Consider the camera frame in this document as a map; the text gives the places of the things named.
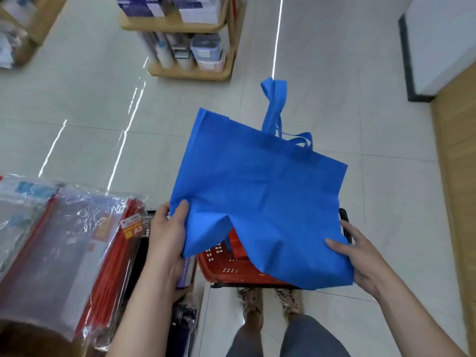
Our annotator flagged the distant wooden display rack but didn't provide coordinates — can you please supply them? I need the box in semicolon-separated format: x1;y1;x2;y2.
0;0;70;68
115;0;247;82

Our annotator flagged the black wrapped bags group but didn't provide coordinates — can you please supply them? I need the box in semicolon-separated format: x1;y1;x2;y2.
165;292;202;357

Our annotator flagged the person's right shoe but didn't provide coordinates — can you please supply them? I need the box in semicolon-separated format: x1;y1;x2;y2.
274;288;305;321

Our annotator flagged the red shopping basket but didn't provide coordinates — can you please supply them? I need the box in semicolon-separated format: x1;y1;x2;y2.
195;208;351;289

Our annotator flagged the light blue non-woven bag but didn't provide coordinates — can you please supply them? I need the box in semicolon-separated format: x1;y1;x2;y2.
170;78;356;291

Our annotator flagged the wooden panel cabinet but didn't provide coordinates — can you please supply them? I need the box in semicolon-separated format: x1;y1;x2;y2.
430;61;476;350

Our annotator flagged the person's left forearm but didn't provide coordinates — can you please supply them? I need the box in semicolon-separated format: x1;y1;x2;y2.
106;267;190;357

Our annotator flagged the person's left hand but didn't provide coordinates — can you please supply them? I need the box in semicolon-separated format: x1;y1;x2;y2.
146;200;192;286

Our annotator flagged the person's leg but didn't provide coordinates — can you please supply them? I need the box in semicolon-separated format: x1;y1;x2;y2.
279;312;352;357
225;312;287;357

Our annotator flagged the person's right leg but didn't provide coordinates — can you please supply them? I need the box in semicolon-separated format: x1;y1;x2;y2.
279;312;352;357

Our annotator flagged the clear wrapped pack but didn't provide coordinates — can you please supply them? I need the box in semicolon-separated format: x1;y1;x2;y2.
0;184;129;341

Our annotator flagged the person's right hand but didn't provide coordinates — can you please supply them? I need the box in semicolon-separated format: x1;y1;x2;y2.
325;219;397;299

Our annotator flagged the person's right forearm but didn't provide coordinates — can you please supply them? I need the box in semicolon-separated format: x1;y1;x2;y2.
372;273;470;357

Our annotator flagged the person's left leg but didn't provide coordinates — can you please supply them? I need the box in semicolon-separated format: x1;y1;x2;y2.
225;312;287;357

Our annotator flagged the white plastic box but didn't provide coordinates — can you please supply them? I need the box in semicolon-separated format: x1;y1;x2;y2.
189;34;226;72

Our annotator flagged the white cabinet with dark edge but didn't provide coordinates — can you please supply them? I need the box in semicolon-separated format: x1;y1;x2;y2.
398;0;476;103

